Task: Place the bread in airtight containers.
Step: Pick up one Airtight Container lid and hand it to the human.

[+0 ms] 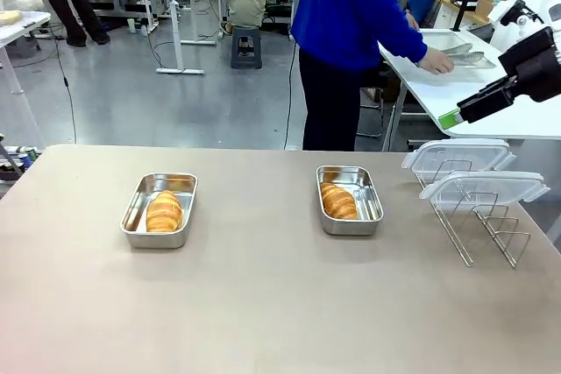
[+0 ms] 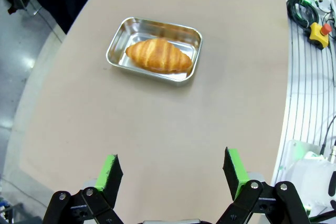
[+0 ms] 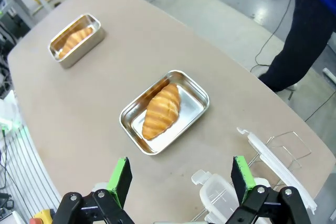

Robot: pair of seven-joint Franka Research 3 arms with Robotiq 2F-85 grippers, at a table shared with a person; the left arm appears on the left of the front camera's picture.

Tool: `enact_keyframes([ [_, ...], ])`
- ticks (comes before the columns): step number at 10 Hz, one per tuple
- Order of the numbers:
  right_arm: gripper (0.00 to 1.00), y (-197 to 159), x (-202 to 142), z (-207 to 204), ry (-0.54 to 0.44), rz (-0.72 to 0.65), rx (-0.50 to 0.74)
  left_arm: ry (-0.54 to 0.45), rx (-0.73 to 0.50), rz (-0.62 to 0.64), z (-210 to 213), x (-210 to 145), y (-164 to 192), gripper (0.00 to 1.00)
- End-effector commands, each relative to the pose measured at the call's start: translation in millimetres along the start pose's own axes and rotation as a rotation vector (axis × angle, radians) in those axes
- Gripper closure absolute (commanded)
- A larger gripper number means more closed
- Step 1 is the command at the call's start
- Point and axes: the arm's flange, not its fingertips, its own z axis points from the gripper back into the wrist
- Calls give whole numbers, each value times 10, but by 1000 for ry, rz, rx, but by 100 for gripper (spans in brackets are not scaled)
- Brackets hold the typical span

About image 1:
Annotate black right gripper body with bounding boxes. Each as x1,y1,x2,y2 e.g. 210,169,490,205
498,26,561,104

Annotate stainless steel tongs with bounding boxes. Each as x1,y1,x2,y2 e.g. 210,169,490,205
437,42,486,66

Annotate perforated aluminium baking tray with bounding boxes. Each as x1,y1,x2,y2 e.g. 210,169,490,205
415,29,497,71

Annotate rectangular stainless steel container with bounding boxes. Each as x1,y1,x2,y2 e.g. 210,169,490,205
119,172,199,250
315,165,385,236

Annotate golden brown croissant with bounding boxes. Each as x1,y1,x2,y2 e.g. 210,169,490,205
320,180,359,221
145,189,184,233

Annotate person's right forearm blue sleeve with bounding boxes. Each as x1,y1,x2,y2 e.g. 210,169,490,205
381,23,430,64

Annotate person's right hand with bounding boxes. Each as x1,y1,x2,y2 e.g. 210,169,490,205
417,46,456,76

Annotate large white side table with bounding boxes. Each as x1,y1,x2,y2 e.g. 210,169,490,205
377,26,561,152

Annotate clear plastic clip-lock lid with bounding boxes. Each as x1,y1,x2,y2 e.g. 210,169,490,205
401,138,517,174
418,169,551,208

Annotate wooden workbench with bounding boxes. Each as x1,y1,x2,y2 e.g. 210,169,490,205
428,0,493,27

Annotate person in blue hoodie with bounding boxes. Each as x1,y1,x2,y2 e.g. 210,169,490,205
290,0,430,152

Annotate grey plastic step stool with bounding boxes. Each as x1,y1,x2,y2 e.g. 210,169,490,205
230,25,265,70

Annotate small white table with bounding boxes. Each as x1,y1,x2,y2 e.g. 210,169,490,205
0,10,53,95

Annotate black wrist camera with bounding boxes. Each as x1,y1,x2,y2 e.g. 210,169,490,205
500,0,545,27

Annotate metal frame chair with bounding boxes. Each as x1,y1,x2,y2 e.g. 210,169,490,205
355,80,387,139

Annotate metal wire lid rack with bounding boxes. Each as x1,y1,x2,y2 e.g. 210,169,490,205
415,159,533,270

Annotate black floor cable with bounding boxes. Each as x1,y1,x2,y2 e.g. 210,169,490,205
46,25,79,145

